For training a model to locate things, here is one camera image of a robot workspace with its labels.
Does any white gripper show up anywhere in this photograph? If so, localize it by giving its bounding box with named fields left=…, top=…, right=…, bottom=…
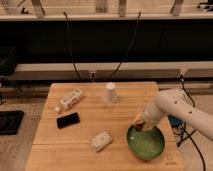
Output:
left=132, top=103, right=163, bottom=131

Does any dark red pepper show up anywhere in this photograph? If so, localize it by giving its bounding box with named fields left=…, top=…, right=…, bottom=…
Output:
left=134, top=124, right=144, bottom=131

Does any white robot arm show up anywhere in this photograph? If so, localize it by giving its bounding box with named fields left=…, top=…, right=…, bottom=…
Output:
left=133, top=89, right=213, bottom=141

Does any green ceramic bowl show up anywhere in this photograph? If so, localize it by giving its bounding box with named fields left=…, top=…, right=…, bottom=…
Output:
left=126, top=126, right=165, bottom=160

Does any white paper cup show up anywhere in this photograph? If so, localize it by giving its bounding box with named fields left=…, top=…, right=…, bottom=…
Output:
left=103, top=82, right=118, bottom=103

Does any white rectangular soap box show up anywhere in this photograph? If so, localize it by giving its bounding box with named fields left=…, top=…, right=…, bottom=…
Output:
left=90, top=131, right=112, bottom=152

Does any wooden table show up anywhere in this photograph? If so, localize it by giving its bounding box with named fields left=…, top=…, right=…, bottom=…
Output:
left=25, top=82, right=184, bottom=171

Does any black smartphone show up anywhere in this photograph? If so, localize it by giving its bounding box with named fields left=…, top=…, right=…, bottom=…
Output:
left=56, top=112, right=80, bottom=129

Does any clear plastic water bottle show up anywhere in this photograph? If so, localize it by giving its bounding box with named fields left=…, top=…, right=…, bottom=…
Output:
left=54, top=89, right=83, bottom=113

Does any black floor mat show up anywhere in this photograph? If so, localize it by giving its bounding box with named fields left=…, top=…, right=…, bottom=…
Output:
left=0, top=110, right=24, bottom=135

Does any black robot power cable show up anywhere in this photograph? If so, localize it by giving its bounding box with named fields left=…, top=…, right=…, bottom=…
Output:
left=171, top=74, right=208, bottom=171

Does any right black hanging cable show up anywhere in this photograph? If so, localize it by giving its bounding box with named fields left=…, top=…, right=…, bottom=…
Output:
left=103, top=10, right=142, bottom=82

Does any black hanging cable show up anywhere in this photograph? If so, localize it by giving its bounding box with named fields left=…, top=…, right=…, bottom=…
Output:
left=62, top=11, right=82, bottom=81
left=103, top=10, right=142, bottom=82

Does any left black hanging cable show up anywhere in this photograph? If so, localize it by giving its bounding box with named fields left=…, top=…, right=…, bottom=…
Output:
left=62, top=11, right=82, bottom=81

